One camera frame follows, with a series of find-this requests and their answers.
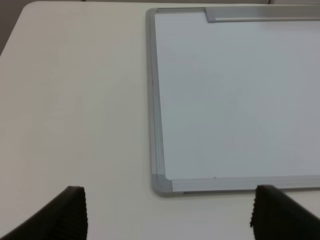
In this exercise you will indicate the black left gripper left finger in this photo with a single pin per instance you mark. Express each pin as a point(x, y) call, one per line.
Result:
point(63, 218)

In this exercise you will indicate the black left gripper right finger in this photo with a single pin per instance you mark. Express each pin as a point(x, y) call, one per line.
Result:
point(276, 216)

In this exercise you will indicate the white aluminium-framed whiteboard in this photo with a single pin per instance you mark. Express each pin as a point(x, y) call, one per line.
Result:
point(234, 97)

